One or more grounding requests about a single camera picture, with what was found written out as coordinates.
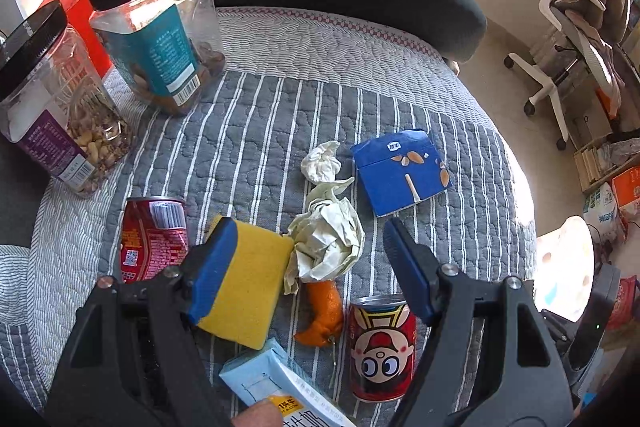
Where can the yellow sponge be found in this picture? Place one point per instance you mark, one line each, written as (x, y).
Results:
(236, 297)

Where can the purple label nut jar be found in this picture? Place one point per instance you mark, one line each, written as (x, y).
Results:
(54, 106)

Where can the striped grey quilt cover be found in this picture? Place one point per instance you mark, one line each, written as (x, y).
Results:
(295, 80)

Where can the crushed red soda can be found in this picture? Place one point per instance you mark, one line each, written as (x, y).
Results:
(153, 236)

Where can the teal label nut jar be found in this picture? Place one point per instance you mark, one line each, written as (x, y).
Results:
(167, 51)

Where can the left operator hand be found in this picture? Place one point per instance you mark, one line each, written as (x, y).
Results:
(261, 414)

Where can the blue almond snack box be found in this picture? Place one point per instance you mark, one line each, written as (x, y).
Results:
(399, 170)

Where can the light blue milk carton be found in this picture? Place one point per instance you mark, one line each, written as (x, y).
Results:
(270, 374)

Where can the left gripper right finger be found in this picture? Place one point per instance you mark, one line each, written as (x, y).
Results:
(489, 359)

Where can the orange peel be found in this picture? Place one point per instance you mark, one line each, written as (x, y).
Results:
(327, 324)

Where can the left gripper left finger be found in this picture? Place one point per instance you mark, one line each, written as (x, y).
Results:
(131, 359)

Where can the white round trash bin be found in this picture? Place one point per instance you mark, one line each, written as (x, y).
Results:
(564, 269)

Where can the red cartoon face can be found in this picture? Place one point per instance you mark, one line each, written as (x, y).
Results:
(381, 347)

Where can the large white paper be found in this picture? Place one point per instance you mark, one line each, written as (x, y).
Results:
(328, 237)

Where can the small tissue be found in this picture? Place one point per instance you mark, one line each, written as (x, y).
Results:
(321, 164)

